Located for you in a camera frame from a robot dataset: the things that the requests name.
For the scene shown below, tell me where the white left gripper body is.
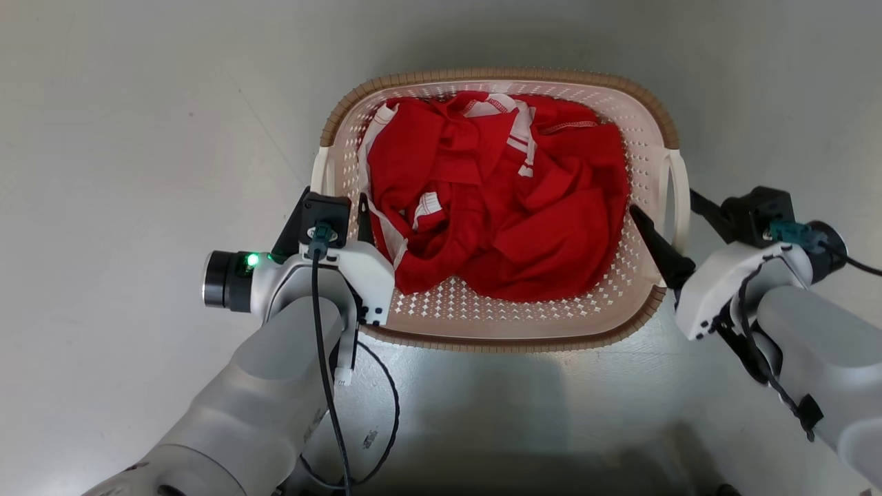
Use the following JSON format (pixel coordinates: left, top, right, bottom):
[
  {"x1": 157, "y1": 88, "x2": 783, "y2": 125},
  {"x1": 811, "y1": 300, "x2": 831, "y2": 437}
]
[{"x1": 298, "y1": 238, "x2": 396, "y2": 327}]

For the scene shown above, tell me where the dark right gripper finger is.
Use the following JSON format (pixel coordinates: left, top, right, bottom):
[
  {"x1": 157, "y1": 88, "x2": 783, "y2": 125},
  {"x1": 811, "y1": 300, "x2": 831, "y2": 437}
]
[
  {"x1": 688, "y1": 189, "x2": 735, "y2": 242},
  {"x1": 628, "y1": 204, "x2": 697, "y2": 291}
]

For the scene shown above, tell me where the red garment with white trim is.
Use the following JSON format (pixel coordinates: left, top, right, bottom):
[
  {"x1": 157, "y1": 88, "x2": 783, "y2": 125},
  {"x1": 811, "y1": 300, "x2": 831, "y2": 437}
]
[{"x1": 357, "y1": 91, "x2": 632, "y2": 304}]

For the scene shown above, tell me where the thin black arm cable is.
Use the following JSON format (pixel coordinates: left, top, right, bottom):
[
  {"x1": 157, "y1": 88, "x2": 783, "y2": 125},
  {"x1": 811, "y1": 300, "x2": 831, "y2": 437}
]
[
  {"x1": 295, "y1": 336, "x2": 402, "y2": 491},
  {"x1": 717, "y1": 265, "x2": 825, "y2": 442}
]

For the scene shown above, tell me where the black camera cable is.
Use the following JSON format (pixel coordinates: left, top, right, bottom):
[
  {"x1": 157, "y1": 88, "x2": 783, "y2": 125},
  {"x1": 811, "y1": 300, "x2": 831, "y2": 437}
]
[
  {"x1": 307, "y1": 222, "x2": 353, "y2": 496},
  {"x1": 769, "y1": 220, "x2": 882, "y2": 278}
]

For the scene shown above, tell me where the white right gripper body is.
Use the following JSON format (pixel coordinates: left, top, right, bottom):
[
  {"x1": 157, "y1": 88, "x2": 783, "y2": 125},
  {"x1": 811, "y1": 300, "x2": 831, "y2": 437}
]
[{"x1": 675, "y1": 241, "x2": 815, "y2": 341}]

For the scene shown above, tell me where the beige plastic laundry basket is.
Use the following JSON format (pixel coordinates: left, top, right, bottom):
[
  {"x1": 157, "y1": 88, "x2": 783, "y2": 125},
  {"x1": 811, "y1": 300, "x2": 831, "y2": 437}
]
[{"x1": 310, "y1": 67, "x2": 691, "y2": 355}]

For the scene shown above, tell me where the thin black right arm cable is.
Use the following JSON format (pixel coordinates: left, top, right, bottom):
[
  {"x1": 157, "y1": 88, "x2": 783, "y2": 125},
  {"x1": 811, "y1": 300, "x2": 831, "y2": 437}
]
[{"x1": 717, "y1": 265, "x2": 825, "y2": 442}]

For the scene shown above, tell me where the black right camera cable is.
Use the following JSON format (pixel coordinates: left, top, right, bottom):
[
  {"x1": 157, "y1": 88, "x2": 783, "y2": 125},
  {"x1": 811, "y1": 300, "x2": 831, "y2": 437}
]
[{"x1": 769, "y1": 220, "x2": 882, "y2": 278}]

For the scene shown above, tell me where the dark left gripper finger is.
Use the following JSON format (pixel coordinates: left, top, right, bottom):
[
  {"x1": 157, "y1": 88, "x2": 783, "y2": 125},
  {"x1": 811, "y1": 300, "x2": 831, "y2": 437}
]
[
  {"x1": 356, "y1": 194, "x2": 377, "y2": 244},
  {"x1": 270, "y1": 186, "x2": 313, "y2": 263}
]

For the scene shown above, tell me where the black left camera cable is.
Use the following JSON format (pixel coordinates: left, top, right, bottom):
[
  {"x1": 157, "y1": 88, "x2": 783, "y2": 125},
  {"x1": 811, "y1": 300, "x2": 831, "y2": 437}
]
[{"x1": 307, "y1": 222, "x2": 353, "y2": 496}]

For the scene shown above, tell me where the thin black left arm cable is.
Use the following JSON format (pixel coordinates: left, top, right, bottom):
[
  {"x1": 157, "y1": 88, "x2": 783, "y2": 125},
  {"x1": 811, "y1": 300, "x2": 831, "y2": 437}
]
[{"x1": 295, "y1": 336, "x2": 402, "y2": 491}]

